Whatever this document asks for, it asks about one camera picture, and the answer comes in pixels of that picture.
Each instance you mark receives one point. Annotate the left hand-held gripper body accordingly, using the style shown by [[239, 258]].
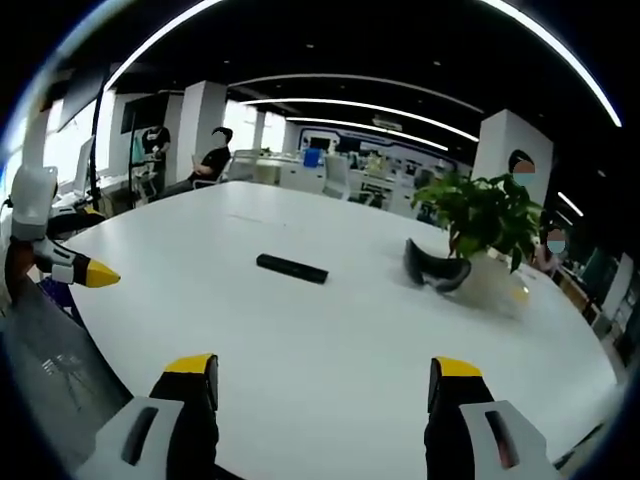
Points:
[[31, 205]]

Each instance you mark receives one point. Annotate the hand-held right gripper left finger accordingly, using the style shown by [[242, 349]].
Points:
[[165, 420]]

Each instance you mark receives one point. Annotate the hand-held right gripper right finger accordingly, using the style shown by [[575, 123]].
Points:
[[465, 420]]

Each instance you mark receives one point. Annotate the black remote control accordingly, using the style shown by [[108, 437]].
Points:
[[292, 268]]

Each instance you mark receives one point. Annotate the person's left hand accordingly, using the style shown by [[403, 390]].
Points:
[[21, 265]]

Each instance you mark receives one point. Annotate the computer monitor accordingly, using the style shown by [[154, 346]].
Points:
[[82, 167]]

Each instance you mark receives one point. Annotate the black floor stand pole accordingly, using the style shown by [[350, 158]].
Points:
[[97, 140]]

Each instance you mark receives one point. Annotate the white plant pot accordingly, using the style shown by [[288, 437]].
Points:
[[492, 287]]

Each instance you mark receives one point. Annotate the black grey headset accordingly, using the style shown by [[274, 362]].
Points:
[[434, 270]]

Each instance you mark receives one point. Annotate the white office chair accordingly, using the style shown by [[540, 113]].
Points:
[[338, 177], [240, 167]]

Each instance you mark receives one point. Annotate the green potted plant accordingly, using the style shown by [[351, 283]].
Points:
[[485, 215]]

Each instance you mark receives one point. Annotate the blue box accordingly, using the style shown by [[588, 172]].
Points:
[[312, 157]]

